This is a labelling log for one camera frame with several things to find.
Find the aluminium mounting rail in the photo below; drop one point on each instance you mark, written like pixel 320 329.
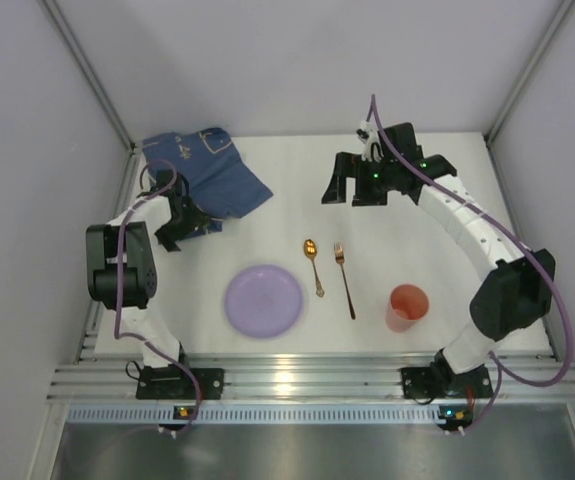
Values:
pixel 299 378

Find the left aluminium frame post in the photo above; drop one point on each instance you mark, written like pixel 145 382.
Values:
pixel 67 34

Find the right aluminium frame post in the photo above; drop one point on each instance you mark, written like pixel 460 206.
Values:
pixel 529 68

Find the aluminium frame post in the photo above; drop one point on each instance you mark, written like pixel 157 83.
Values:
pixel 67 34
pixel 529 68

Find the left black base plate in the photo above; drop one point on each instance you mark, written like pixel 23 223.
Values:
pixel 171 383

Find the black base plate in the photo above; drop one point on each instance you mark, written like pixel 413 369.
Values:
pixel 171 383
pixel 424 383

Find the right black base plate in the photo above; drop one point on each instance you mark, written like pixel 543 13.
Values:
pixel 424 383

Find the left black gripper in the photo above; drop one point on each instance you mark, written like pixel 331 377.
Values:
pixel 174 233

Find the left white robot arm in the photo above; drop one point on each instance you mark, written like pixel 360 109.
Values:
pixel 122 274

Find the blue cloth placemat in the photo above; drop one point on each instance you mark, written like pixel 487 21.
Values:
pixel 219 182

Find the orange plastic cup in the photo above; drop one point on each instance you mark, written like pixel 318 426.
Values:
pixel 407 305

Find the perforated cable duct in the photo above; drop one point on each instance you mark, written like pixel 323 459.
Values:
pixel 265 414

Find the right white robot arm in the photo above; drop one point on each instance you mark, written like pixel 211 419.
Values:
pixel 513 293

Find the gold spoon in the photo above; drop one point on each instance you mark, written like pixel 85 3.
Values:
pixel 311 251

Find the purple plastic plate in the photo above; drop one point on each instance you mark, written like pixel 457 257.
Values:
pixel 263 301

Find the copper fork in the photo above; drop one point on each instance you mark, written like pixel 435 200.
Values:
pixel 340 260

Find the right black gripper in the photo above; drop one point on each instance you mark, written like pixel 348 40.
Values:
pixel 355 175

